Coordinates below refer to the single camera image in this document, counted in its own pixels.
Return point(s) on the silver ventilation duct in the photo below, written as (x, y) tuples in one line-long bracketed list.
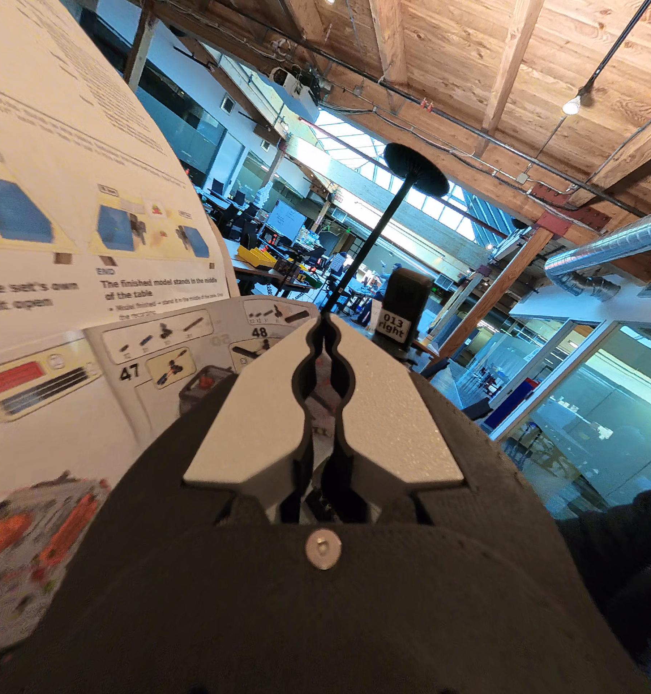
[(602, 255)]

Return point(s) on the white board screen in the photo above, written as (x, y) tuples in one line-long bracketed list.
[(286, 219)]

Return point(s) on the ceiling spot lamp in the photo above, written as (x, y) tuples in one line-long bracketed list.
[(572, 106)]

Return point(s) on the white instruction booklet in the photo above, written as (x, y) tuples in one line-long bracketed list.
[(87, 434)]

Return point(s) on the white task instruction sheet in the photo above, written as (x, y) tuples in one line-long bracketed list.
[(87, 135)]

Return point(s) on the black pole with round disc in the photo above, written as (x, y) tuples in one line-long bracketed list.
[(415, 168)]

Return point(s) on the yellow parts bin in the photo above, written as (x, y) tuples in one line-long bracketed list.
[(256, 256)]

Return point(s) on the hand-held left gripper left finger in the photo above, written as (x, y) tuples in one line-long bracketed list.
[(249, 428)]

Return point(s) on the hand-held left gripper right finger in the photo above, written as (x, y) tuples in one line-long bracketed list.
[(401, 428)]

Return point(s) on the white ceiling unit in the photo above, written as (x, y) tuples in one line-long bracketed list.
[(295, 87)]

